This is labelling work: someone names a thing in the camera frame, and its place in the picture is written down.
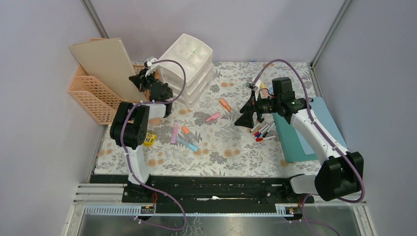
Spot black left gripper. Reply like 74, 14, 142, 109
129, 67, 160, 92

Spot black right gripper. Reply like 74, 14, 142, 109
234, 89, 280, 129

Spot beige file folder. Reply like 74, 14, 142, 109
69, 38, 146, 102

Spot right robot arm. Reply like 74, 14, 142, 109
234, 77, 365, 203

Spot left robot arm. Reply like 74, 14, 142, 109
110, 72, 173, 202

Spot red cap whiteboard marker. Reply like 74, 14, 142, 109
254, 123, 269, 137

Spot blue cap whiteboard marker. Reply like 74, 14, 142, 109
255, 124, 270, 138

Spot pink highlighter centre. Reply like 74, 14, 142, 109
205, 112, 222, 122

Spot orange highlighter centre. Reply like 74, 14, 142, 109
219, 98, 232, 112

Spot yellow pink highlighter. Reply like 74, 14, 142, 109
261, 82, 270, 98

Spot orange plastic file organizer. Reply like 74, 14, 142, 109
68, 38, 149, 125

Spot floral patterned table mat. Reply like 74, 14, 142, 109
94, 61, 331, 179

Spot white plastic drawer unit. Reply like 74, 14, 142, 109
157, 33, 214, 110

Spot teal file folder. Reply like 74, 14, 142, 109
272, 113, 318, 163

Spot orange cap grey marker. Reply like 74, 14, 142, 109
181, 126, 198, 147

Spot yellow owl eraser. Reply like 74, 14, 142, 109
143, 132, 157, 147

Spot light blue highlighter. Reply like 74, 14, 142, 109
177, 137, 198, 152

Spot pink highlighter lower left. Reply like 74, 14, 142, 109
170, 123, 179, 144

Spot light blue clipboard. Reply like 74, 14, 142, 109
295, 96, 348, 156

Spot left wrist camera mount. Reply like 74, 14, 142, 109
144, 57, 158, 76

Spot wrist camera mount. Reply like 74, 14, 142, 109
144, 57, 158, 76
246, 78, 263, 100

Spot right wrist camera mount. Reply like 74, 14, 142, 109
246, 78, 263, 100

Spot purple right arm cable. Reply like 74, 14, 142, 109
252, 59, 366, 236

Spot left aluminium frame post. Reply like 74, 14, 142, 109
81, 0, 110, 39

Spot aluminium frame post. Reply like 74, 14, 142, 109
81, 0, 110, 39
310, 0, 353, 70

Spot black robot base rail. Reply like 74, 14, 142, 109
90, 175, 314, 214

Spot right aluminium frame post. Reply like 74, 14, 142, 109
310, 0, 353, 70

